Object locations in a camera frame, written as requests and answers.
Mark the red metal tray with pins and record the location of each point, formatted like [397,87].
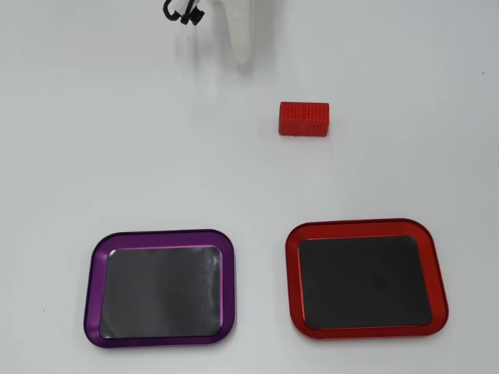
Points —
[362,280]

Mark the purple metal tray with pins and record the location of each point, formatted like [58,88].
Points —
[161,290]

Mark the small white camera mount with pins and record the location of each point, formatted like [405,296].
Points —
[193,15]

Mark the red studded block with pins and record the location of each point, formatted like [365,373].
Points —
[304,118]

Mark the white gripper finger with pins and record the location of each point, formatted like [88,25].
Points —
[239,31]

